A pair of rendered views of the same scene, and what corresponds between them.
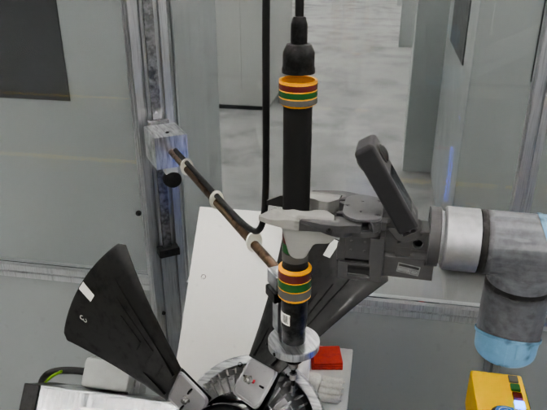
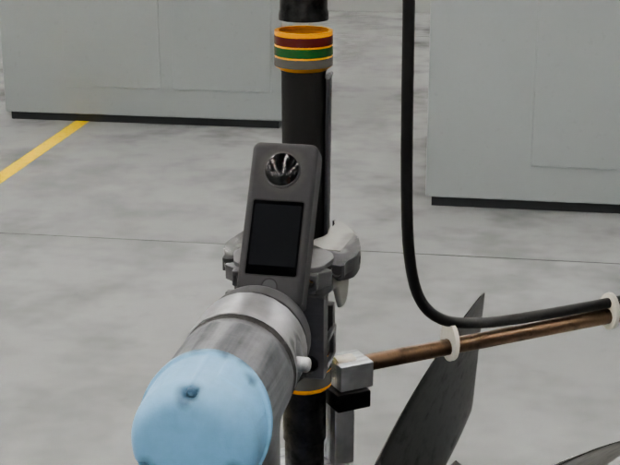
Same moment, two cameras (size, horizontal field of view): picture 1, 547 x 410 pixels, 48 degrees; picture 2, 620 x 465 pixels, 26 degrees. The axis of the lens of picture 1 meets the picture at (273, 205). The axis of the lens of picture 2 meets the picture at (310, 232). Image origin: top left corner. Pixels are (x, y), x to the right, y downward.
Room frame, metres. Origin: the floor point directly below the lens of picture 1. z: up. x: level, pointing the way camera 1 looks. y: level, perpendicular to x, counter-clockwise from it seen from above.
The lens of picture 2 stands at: (0.66, -1.01, 1.90)
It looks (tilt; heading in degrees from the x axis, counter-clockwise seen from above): 18 degrees down; 89
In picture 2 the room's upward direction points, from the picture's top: straight up
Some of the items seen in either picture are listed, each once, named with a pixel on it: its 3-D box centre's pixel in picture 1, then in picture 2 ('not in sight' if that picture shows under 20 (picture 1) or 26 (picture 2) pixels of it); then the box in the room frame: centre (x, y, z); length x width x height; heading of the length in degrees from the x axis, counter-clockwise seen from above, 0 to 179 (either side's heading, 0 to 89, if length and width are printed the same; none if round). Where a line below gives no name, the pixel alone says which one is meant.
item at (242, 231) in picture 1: (215, 201); (614, 315); (0.95, 0.10, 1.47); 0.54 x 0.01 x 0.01; 25
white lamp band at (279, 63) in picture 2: (297, 99); (303, 60); (0.67, -0.03, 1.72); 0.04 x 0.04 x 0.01
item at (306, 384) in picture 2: (294, 289); (304, 374); (0.67, -0.03, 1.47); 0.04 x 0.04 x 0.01
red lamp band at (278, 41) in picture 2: (298, 85); (303, 39); (0.67, -0.03, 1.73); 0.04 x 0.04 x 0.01
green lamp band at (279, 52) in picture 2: (298, 92); (303, 50); (0.67, -0.03, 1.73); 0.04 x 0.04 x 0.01
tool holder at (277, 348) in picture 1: (291, 312); (315, 420); (0.68, -0.02, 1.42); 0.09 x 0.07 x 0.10; 25
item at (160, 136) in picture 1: (165, 144); not in sight; (1.24, 0.23, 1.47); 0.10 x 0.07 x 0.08; 25
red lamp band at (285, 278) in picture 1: (295, 272); not in sight; (0.67, -0.03, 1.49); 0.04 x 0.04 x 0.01
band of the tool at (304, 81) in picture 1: (298, 92); (303, 50); (0.67, -0.03, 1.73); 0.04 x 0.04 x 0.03
